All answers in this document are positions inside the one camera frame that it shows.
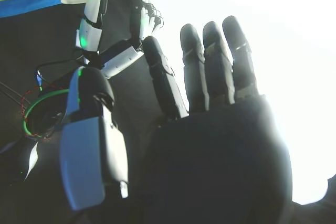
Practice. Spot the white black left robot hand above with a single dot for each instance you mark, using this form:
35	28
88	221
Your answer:
218	161

